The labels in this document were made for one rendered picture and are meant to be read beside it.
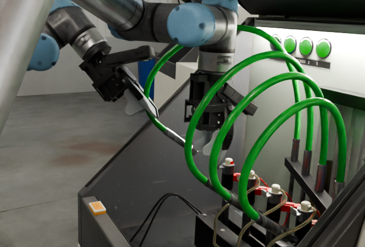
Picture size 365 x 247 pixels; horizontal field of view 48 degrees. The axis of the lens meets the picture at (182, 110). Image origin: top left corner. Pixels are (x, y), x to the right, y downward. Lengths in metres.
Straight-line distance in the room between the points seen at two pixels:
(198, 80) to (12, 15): 0.52
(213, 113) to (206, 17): 0.22
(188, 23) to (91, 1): 0.16
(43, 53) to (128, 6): 0.22
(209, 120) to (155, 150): 0.39
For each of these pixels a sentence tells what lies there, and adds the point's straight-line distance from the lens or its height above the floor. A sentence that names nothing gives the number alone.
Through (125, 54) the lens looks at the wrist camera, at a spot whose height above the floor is 1.35.
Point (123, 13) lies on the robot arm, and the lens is 0.73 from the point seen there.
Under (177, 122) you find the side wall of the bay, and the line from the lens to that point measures 1.21.
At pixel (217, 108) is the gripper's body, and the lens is 0.84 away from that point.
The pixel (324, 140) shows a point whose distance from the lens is 0.87.
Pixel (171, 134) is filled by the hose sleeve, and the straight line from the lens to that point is 0.98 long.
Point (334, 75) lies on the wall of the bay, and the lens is 1.07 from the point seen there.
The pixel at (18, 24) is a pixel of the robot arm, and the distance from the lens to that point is 0.37.
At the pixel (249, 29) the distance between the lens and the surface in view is 0.97.
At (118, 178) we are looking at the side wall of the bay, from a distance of 1.19.
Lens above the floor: 1.44
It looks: 13 degrees down
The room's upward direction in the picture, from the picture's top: 3 degrees clockwise
